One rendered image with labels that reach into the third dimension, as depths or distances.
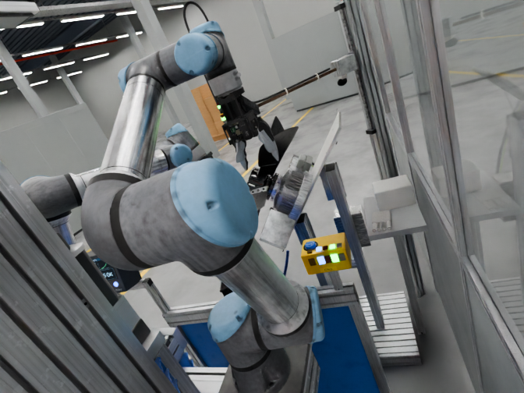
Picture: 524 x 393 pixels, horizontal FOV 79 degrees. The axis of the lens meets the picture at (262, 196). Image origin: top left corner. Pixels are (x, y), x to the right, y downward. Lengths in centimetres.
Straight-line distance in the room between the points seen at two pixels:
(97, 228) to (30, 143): 693
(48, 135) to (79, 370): 696
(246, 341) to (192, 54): 60
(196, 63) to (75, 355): 55
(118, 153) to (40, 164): 679
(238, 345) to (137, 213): 45
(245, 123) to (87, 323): 52
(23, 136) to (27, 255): 675
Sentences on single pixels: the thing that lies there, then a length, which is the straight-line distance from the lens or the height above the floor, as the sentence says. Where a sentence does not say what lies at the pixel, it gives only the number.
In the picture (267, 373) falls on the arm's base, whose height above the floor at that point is 109.
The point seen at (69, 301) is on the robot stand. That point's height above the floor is 150.
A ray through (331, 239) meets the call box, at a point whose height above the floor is 107.
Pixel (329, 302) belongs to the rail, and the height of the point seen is 81.
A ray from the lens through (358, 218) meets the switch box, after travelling 174.
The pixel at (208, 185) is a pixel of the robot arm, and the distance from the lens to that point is 36.
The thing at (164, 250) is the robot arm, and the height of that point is 157.
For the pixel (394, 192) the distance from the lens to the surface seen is 160.
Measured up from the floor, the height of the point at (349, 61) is 155.
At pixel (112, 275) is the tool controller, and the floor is 116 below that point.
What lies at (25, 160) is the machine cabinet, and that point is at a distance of 725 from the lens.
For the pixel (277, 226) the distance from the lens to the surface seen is 150.
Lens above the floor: 173
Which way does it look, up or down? 23 degrees down
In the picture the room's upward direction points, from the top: 23 degrees counter-clockwise
